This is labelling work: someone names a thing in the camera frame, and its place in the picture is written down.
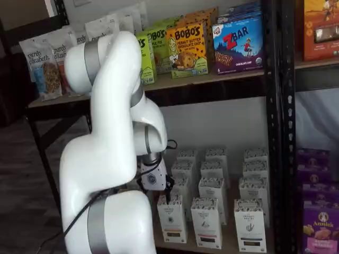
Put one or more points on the white granola bag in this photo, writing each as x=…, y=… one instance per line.
x=125, y=23
x=140, y=16

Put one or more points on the red purely elizabeth granola bag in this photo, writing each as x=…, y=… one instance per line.
x=100, y=29

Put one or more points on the white box dark strip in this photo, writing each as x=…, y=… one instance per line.
x=254, y=188
x=249, y=227
x=255, y=154
x=255, y=169

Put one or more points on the white teal plastic sheet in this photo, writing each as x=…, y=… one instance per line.
x=315, y=119

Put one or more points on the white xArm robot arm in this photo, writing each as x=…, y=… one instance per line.
x=106, y=132

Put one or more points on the blue Zbar box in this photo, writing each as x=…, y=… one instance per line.
x=243, y=8
x=238, y=18
x=238, y=47

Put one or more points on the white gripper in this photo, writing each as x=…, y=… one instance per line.
x=155, y=176

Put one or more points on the purple Annie's box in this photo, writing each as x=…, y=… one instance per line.
x=312, y=157
x=321, y=230
x=320, y=191
x=315, y=174

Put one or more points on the white box yellow strip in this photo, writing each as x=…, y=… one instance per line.
x=188, y=156
x=182, y=169
x=172, y=222

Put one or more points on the orange Bobo's peanut butter box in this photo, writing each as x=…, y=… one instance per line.
x=196, y=19
x=204, y=12
x=185, y=53

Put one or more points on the orange purely elizabeth granola bag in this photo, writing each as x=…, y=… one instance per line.
x=59, y=53
x=79, y=34

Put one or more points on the white box pink strip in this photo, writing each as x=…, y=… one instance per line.
x=213, y=169
x=215, y=154
x=206, y=225
x=212, y=188

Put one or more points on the orange snack box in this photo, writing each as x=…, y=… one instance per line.
x=320, y=31

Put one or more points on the black metal shelf frame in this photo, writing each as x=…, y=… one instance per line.
x=272, y=132
x=288, y=158

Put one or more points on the green Bobo's apple pie box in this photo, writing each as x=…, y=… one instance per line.
x=159, y=50
x=167, y=22
x=148, y=68

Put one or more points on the dark brown furniture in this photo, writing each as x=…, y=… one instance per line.
x=13, y=92

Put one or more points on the blue purely elizabeth granola bag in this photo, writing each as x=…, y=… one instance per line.
x=39, y=74

